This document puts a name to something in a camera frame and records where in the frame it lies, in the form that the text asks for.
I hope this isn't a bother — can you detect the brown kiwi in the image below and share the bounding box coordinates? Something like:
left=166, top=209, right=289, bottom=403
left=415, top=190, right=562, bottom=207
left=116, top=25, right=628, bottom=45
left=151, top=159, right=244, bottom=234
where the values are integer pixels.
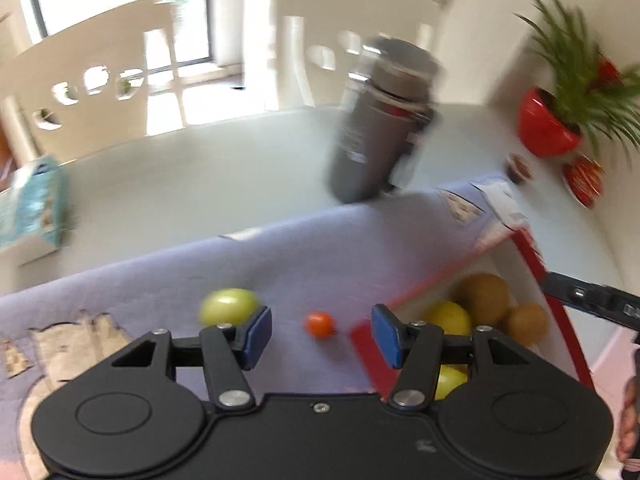
left=501, top=302, right=549, bottom=347
left=457, top=272, right=512, bottom=326

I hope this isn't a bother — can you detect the cartoon printed blanket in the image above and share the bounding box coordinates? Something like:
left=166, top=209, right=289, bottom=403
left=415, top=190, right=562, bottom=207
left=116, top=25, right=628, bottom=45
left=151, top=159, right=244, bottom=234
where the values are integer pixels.
left=0, top=172, right=531, bottom=480

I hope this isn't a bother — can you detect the person's right hand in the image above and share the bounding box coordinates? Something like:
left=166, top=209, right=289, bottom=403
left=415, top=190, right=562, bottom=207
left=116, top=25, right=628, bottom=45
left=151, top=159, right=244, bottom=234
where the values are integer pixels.
left=616, top=374, right=640, bottom=465

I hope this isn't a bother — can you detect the green apple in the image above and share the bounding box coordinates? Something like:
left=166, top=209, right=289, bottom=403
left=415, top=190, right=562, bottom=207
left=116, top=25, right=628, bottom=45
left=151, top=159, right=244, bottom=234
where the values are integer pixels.
left=422, top=301, right=474, bottom=337
left=434, top=365, right=471, bottom=401
left=199, top=287, right=262, bottom=327

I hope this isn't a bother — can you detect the red cardboard box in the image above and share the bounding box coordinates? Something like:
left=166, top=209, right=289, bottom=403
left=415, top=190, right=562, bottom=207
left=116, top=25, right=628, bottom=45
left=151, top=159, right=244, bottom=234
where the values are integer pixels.
left=350, top=225, right=598, bottom=402

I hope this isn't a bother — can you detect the grey thermos jug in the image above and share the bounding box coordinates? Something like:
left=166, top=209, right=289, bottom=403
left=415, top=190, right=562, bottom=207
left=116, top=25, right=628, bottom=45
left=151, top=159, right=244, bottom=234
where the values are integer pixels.
left=325, top=35, right=444, bottom=205

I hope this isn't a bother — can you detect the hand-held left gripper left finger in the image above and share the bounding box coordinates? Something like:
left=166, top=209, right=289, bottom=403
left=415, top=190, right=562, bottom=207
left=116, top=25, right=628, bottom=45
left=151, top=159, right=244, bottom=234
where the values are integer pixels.
left=109, top=306, right=273, bottom=409

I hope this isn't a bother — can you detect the green potted plant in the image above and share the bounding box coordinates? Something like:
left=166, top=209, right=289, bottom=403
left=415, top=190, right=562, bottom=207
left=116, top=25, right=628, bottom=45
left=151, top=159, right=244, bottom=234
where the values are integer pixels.
left=515, top=0, right=640, bottom=161

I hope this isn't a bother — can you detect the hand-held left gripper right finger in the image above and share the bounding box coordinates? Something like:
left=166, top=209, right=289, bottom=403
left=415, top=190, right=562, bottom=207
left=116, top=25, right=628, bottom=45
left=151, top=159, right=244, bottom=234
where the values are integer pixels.
left=371, top=303, right=548, bottom=409

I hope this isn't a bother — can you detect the orange cherry tomato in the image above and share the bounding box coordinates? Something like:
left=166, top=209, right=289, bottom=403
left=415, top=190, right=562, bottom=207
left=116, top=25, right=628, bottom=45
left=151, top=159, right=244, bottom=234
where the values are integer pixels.
left=304, top=311, right=335, bottom=339

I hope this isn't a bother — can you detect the blue tissue packet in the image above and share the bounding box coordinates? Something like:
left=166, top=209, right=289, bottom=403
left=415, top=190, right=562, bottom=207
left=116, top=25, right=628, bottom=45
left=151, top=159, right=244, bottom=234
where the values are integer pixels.
left=0, top=155, right=77, bottom=252

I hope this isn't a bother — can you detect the small plastic container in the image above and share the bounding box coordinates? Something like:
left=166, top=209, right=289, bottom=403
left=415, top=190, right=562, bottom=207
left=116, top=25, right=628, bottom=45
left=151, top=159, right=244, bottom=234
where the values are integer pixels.
left=506, top=154, right=534, bottom=181

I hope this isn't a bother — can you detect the red plant pot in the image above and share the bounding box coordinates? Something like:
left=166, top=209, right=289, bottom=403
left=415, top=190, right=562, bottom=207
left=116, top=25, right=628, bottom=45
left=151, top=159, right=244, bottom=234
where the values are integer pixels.
left=517, top=87, right=583, bottom=159

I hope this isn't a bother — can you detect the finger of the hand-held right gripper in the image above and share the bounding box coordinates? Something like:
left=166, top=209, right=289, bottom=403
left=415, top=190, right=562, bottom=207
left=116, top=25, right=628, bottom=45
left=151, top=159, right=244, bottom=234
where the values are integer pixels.
left=540, top=271, right=608, bottom=318

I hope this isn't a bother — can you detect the white dining chair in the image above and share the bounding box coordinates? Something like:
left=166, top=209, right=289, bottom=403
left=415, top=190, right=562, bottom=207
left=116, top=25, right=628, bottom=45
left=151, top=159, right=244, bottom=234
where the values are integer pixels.
left=0, top=0, right=188, bottom=162
left=270, top=0, right=446, bottom=112

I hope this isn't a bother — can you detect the small red bowl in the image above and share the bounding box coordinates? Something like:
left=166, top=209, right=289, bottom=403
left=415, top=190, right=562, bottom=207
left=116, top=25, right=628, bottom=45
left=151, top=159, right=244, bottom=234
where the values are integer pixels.
left=565, top=155, right=605, bottom=197

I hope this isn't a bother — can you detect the red tea saucer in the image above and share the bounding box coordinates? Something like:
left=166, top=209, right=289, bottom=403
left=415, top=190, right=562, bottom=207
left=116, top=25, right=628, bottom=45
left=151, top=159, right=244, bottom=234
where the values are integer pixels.
left=562, top=170, right=602, bottom=209

